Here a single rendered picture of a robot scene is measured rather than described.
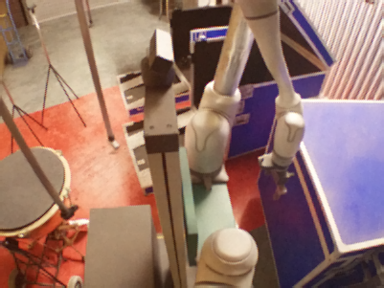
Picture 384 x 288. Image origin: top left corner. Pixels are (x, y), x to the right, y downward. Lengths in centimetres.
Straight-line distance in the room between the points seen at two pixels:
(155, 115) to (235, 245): 39
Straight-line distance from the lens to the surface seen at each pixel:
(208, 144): 98
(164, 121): 48
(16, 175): 199
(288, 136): 96
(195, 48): 275
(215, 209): 107
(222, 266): 71
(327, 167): 148
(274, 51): 81
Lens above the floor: 210
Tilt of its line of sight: 46 degrees down
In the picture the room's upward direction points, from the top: straight up
